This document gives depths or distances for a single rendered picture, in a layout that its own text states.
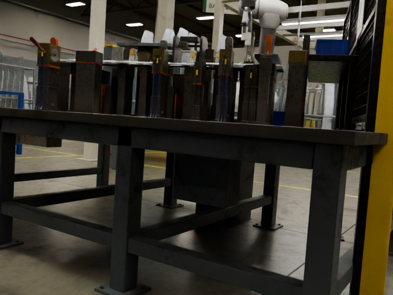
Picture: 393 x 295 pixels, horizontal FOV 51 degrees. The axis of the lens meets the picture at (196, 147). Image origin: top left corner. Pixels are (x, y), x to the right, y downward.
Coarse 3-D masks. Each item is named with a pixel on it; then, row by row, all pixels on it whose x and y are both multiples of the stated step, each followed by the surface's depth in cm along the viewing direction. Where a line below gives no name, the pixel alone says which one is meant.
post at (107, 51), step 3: (105, 48) 271; (108, 48) 271; (111, 48) 270; (105, 51) 271; (108, 51) 271; (111, 51) 270; (105, 54) 272; (108, 54) 271; (111, 54) 270; (105, 57) 272; (108, 57) 271; (111, 57) 271; (105, 69) 272; (108, 69) 271; (111, 69) 271; (111, 72) 271; (111, 75) 271; (111, 78) 271; (111, 81) 272; (111, 84) 272
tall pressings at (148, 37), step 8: (144, 32) 729; (168, 32) 714; (184, 32) 702; (144, 40) 733; (152, 40) 753; (168, 40) 719; (224, 40) 673; (192, 48) 676; (224, 48) 678; (184, 56) 687; (136, 72) 728; (136, 80) 731
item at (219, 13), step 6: (216, 6) 889; (222, 6) 890; (216, 12) 889; (222, 12) 892; (216, 18) 890; (222, 18) 894; (216, 24) 890; (222, 24) 896; (216, 30) 890; (222, 30) 899; (216, 36) 890; (216, 42) 891; (216, 48) 891
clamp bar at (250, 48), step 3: (252, 30) 229; (252, 33) 228; (252, 36) 232; (252, 39) 232; (252, 42) 230; (252, 45) 230; (249, 48) 232; (252, 48) 230; (246, 51) 231; (249, 51) 231; (252, 51) 230; (246, 54) 231; (249, 54) 231; (252, 54) 230; (246, 57) 230; (246, 60) 230
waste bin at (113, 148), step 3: (132, 114) 519; (111, 147) 535; (114, 147) 529; (111, 150) 535; (114, 150) 529; (111, 153) 535; (114, 153) 529; (111, 156) 536; (114, 156) 530; (111, 159) 536; (114, 159) 530; (111, 162) 536; (114, 162) 530; (111, 165) 537; (114, 165) 531; (111, 168) 537; (114, 168) 531
